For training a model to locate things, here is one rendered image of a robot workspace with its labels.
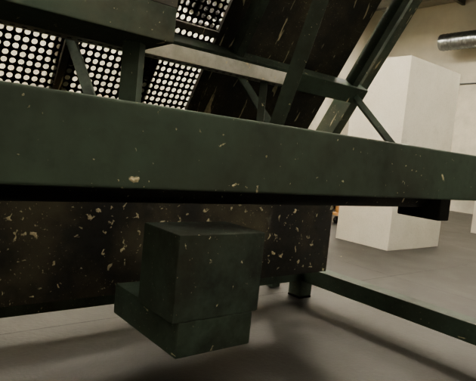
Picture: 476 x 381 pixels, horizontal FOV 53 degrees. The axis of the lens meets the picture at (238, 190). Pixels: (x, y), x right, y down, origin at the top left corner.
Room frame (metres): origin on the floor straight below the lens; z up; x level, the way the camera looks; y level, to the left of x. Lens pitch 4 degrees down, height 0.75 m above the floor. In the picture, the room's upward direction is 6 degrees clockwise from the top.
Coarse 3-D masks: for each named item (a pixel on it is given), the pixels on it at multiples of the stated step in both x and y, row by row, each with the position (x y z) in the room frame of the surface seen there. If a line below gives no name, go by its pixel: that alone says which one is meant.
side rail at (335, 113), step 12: (420, 0) 2.24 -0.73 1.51; (408, 12) 2.25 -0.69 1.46; (396, 24) 2.28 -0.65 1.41; (396, 36) 2.31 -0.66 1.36; (384, 48) 2.32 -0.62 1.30; (384, 60) 2.37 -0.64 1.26; (372, 72) 2.38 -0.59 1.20; (360, 84) 2.40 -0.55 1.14; (336, 108) 2.51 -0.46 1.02; (348, 108) 2.46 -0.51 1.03; (324, 120) 2.56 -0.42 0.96; (336, 120) 2.50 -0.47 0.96; (336, 132) 2.53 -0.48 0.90
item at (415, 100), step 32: (384, 64) 4.55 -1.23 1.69; (416, 64) 4.39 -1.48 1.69; (384, 96) 4.51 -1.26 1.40; (416, 96) 4.43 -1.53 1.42; (448, 96) 4.79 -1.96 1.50; (352, 128) 4.76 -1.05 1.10; (384, 128) 4.48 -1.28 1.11; (416, 128) 4.48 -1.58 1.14; (448, 128) 4.84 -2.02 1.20; (352, 224) 4.66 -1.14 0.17; (384, 224) 4.39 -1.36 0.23; (416, 224) 4.61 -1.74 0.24
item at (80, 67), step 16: (320, 0) 1.34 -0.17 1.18; (320, 16) 1.35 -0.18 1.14; (304, 32) 1.37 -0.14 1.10; (128, 48) 0.99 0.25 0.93; (144, 48) 1.01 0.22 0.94; (304, 48) 1.38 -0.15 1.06; (80, 64) 1.36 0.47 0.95; (128, 64) 0.98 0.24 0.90; (304, 64) 1.39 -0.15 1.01; (80, 80) 1.33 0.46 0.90; (128, 80) 0.98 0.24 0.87; (240, 80) 1.83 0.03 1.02; (288, 80) 1.41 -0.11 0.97; (128, 96) 0.98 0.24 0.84; (256, 96) 1.78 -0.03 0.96; (288, 96) 1.42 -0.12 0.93; (288, 112) 1.43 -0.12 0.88; (368, 112) 2.27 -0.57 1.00
